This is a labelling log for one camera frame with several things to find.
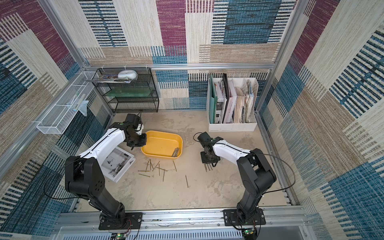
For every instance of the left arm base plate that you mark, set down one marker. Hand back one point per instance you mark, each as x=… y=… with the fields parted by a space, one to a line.
x=128 y=221

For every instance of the white round object on shelf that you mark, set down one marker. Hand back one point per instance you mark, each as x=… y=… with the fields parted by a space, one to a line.
x=128 y=75

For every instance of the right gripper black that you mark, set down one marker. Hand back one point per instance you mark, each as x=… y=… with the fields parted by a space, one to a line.
x=209 y=157

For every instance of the green folder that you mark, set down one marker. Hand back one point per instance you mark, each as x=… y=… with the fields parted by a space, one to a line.
x=213 y=98

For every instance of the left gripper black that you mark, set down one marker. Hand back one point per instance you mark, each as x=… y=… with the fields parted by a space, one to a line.
x=141 y=143

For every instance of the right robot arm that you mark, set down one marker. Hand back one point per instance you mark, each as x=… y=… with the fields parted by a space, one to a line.
x=256 y=173

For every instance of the black wire mesh shelf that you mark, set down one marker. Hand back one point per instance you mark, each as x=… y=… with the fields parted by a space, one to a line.
x=122 y=96

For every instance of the white wire wall basket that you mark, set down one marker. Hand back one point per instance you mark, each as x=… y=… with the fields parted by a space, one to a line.
x=72 y=101

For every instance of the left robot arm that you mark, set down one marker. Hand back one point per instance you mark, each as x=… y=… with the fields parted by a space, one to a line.
x=85 y=178

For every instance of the yellow plastic storage box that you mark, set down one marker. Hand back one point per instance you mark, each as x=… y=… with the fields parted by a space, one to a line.
x=161 y=145

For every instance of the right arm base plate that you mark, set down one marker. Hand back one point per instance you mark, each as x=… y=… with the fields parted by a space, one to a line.
x=234 y=217

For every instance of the white file organizer box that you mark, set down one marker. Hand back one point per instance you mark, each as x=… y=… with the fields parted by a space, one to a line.
x=235 y=105

